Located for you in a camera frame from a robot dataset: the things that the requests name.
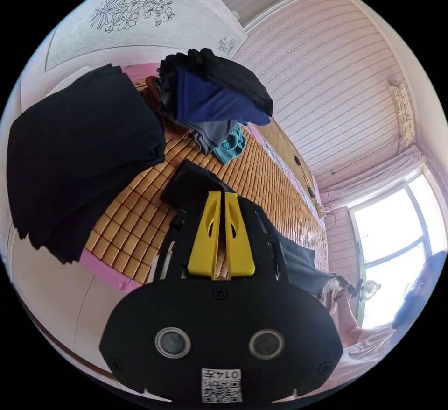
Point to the person's body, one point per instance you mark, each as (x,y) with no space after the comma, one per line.
(402,329)

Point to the small white fan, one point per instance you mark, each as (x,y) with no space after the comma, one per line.
(370,290)

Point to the black pants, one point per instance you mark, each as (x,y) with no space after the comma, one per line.
(189,186)

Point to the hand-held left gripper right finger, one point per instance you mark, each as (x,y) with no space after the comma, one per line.
(238,245)

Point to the stack of black folded clothes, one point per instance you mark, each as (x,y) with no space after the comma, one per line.
(84,158)

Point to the bed with woven mat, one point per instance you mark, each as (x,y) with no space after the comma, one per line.
(136,214)

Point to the person's right hand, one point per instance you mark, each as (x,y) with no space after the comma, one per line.
(334,299)

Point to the window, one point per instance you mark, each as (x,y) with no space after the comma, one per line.
(388,228)

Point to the person's right forearm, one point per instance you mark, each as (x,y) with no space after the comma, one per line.
(351,322)

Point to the pile of clothes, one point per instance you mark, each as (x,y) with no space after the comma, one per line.
(217,101)

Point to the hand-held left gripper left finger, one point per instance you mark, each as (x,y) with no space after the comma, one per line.
(204,242)

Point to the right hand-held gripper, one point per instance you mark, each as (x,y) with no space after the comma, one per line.
(350,287)

